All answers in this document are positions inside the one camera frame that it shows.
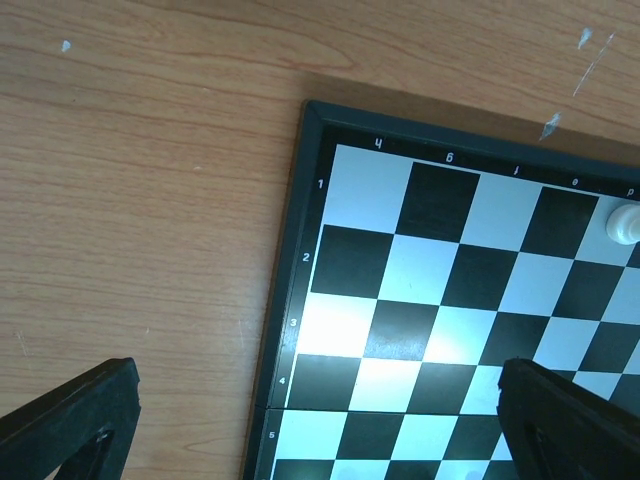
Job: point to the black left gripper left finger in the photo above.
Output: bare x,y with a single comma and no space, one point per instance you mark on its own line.
82,429

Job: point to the black and white chessboard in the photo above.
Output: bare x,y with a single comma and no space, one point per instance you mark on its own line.
414,261

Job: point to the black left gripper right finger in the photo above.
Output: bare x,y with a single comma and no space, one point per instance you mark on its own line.
555,429

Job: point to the white queen chess piece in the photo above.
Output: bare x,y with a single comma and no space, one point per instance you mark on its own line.
623,224

